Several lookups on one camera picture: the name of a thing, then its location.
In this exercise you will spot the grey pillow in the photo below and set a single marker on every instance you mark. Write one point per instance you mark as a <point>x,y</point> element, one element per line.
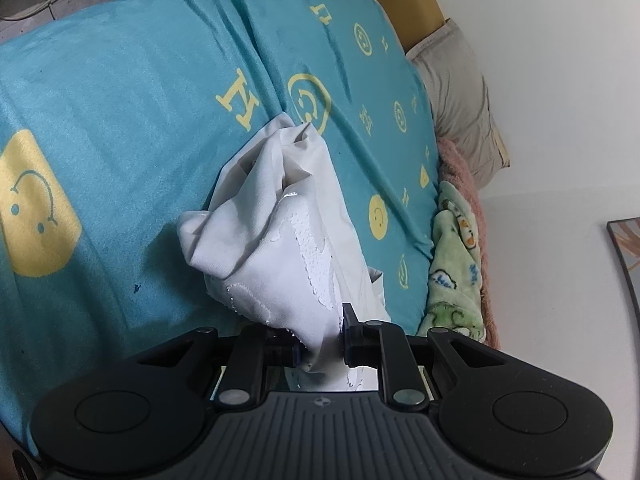
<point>460,101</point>

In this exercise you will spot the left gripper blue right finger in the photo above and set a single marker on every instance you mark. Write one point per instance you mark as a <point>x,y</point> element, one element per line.
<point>384,347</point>

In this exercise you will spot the green cartoon fleece blanket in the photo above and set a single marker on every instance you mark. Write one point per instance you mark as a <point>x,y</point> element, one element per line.
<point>455,277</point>

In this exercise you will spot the framed leaf picture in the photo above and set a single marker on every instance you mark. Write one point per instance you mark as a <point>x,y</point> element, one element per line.
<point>625,236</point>

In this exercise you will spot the teal patterned bed sheet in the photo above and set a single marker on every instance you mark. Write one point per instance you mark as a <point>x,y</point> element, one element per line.
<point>119,118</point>

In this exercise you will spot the yellow bed headboard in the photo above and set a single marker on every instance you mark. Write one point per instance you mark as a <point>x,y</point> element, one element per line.
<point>413,20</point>

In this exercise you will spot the white t-shirt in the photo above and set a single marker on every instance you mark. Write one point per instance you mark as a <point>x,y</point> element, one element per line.
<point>276,245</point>

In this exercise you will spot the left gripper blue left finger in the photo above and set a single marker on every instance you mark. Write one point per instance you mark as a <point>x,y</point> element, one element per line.
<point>247,359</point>

